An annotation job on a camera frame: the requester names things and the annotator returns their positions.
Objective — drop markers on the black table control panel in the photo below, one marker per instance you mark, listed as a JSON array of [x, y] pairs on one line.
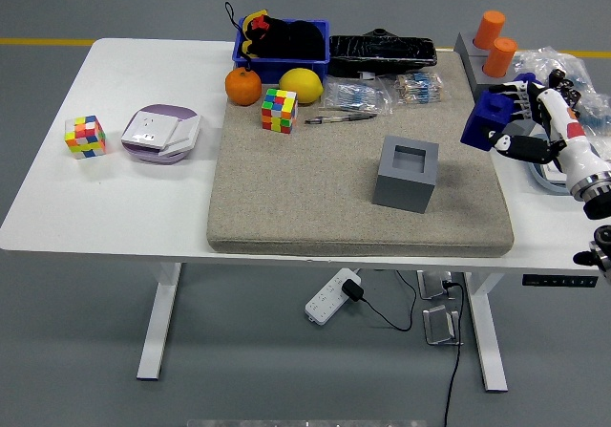
[[558, 281]]

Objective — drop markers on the light blue tray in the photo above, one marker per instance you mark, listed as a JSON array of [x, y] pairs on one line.
[[541, 181]]

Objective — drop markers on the orange cylinder seal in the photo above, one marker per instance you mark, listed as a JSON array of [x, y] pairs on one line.
[[500, 57], [489, 28]]

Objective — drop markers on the grey-brown fabric mat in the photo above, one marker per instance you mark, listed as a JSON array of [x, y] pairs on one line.
[[310, 188]]

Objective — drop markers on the white wall socket panel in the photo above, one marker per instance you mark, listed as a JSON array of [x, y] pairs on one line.
[[148, 128]]

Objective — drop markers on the clear plastic bags pile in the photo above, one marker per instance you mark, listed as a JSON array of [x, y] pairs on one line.
[[544, 61]]

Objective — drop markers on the white wall switch panel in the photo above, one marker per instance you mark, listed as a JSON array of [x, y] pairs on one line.
[[554, 175]]

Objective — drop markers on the white switch panel frame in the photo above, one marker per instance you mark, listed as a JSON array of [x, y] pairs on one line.
[[183, 133]]

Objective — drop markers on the yellow red toy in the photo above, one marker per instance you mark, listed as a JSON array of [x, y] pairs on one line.
[[249, 26]]

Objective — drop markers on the blue plastic bin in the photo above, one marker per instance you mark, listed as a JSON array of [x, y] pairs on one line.
[[286, 68]]

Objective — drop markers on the blue square seal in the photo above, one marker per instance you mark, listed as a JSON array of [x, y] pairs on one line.
[[530, 77], [484, 119]]

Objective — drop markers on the metal bracket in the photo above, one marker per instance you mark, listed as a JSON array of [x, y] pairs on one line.
[[439, 324], [432, 286]]

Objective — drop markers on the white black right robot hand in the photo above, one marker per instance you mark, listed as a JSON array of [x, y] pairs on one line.
[[573, 152]]

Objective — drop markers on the white table leg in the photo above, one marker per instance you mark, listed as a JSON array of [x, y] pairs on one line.
[[160, 322], [487, 331]]

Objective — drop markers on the clear black pen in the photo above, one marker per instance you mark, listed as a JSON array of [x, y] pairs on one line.
[[341, 118]]

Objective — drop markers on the small resistor bag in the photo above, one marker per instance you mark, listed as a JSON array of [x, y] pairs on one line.
[[420, 88]]

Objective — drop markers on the black fabric pouch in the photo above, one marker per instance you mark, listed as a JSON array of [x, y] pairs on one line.
[[296, 40]]

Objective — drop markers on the orange tangerine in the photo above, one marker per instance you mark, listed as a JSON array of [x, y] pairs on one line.
[[243, 88]]

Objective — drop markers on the purple plate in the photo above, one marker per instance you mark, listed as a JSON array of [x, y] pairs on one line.
[[167, 110]]

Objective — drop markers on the black plug adapter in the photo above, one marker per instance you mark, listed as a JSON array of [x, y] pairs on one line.
[[352, 289]]

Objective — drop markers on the colourful puzzle cube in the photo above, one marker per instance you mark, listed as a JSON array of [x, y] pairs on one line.
[[279, 111], [86, 136]]

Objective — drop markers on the white power strip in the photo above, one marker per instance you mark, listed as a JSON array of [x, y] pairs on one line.
[[324, 303]]

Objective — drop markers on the yellow lemon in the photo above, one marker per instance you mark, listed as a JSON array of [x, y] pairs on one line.
[[301, 85]]

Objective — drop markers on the large resistor bag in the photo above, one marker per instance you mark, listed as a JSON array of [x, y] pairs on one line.
[[355, 95]]

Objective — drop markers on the black wrapped long case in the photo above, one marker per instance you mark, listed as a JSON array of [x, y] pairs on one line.
[[382, 54]]

